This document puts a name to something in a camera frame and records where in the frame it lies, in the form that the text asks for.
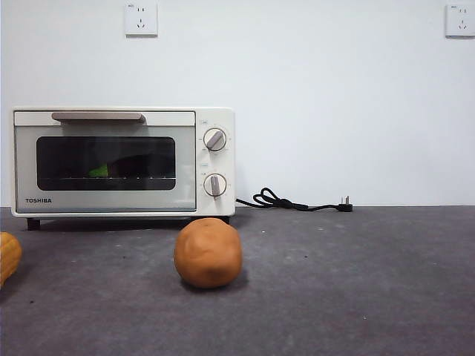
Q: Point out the yellow corn cob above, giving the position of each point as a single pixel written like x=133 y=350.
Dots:
x=8 y=257

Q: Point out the cream toaster oven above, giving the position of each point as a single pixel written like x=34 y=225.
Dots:
x=199 y=163

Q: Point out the round oven knob tilted pointer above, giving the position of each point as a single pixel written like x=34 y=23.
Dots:
x=215 y=139

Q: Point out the round oven knob upright pointer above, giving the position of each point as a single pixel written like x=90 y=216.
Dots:
x=215 y=184

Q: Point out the brown potato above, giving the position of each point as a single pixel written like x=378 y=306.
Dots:
x=208 y=254

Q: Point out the purple eggplant with green stem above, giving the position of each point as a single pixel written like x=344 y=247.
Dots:
x=98 y=171

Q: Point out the white wall socket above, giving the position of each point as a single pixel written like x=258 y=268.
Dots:
x=460 y=20
x=141 y=20

